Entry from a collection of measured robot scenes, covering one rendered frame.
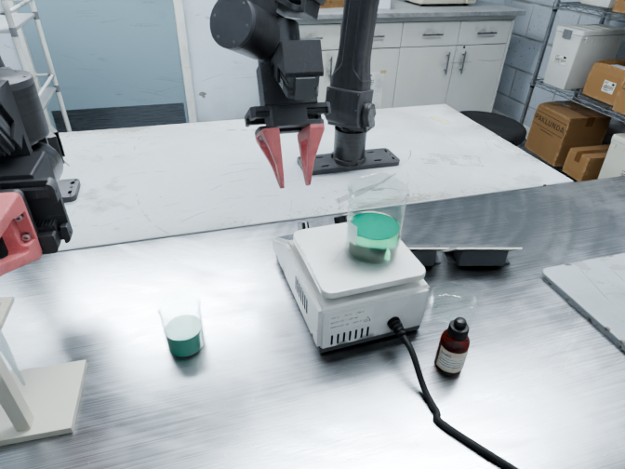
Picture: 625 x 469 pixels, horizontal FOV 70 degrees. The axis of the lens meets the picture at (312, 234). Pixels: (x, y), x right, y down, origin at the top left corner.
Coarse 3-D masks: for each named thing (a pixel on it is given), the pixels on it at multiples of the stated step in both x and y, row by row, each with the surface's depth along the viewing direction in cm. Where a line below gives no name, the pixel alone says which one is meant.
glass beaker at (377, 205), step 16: (368, 176) 48; (384, 176) 49; (352, 192) 48; (368, 192) 49; (384, 192) 49; (400, 192) 48; (352, 208) 46; (368, 208) 44; (384, 208) 44; (400, 208) 45; (352, 224) 46; (368, 224) 45; (384, 224) 45; (400, 224) 46; (352, 240) 47; (368, 240) 46; (384, 240) 46; (400, 240) 48; (352, 256) 48; (368, 256) 47; (384, 256) 47
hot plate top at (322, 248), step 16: (336, 224) 55; (304, 240) 52; (320, 240) 52; (336, 240) 52; (304, 256) 49; (320, 256) 49; (336, 256) 50; (400, 256) 50; (320, 272) 47; (336, 272) 47; (352, 272) 47; (368, 272) 47; (384, 272) 47; (400, 272) 47; (416, 272) 48; (320, 288) 45; (336, 288) 45; (352, 288) 45; (368, 288) 46
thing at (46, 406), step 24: (0, 312) 36; (0, 360) 36; (0, 384) 37; (48, 384) 44; (72, 384) 44; (0, 408) 42; (24, 408) 39; (48, 408) 42; (72, 408) 42; (0, 432) 40; (24, 432) 40; (48, 432) 40; (72, 432) 41
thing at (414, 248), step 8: (408, 248) 59; (416, 248) 59; (424, 248) 59; (432, 248) 60; (440, 248) 60; (448, 248) 60; (416, 256) 61; (424, 256) 61; (432, 256) 61; (424, 264) 62; (432, 264) 62
